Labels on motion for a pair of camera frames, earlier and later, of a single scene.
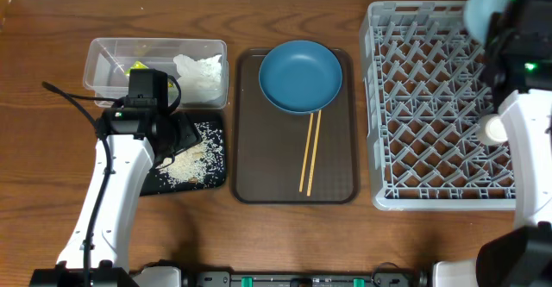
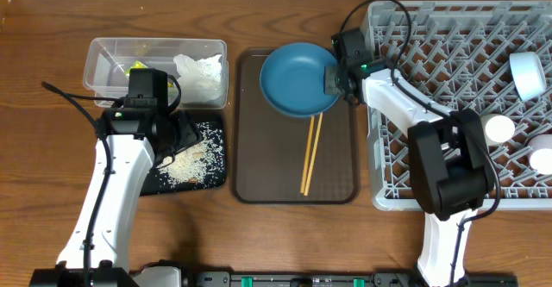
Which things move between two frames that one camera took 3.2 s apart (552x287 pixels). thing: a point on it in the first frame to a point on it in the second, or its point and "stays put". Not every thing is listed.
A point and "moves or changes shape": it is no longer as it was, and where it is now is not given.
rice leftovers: [200, 166] stays put
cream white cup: [491, 130] stays put
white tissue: [200, 79] stays put
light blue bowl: [479, 6] moves or changes shape
